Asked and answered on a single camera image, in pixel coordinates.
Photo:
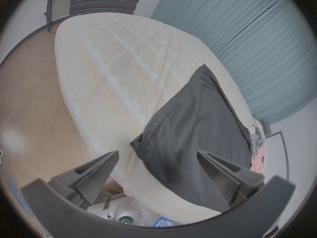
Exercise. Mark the grey garment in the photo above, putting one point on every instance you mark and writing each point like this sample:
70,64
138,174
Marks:
257,137

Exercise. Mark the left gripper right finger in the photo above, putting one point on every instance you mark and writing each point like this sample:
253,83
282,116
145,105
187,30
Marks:
223,175

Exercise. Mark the bed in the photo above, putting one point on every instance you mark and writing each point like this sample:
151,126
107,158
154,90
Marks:
118,66

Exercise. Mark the pink garment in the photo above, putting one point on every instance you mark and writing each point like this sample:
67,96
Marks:
260,167

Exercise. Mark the blue-green curtain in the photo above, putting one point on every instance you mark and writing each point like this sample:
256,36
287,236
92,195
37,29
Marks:
277,66
210,11

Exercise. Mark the black long-sleeved top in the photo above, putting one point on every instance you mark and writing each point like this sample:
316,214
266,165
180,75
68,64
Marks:
193,128

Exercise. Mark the grey bedside table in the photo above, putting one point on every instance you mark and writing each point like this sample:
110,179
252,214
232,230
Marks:
267,126

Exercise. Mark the black chest of drawers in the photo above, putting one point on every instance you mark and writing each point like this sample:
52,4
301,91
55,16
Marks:
104,2

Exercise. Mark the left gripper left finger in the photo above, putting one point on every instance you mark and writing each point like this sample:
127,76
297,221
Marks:
99,175

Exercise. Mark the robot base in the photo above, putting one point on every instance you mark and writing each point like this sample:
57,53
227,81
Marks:
138,212

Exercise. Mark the purple garment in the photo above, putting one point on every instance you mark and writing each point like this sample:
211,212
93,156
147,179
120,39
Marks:
262,159

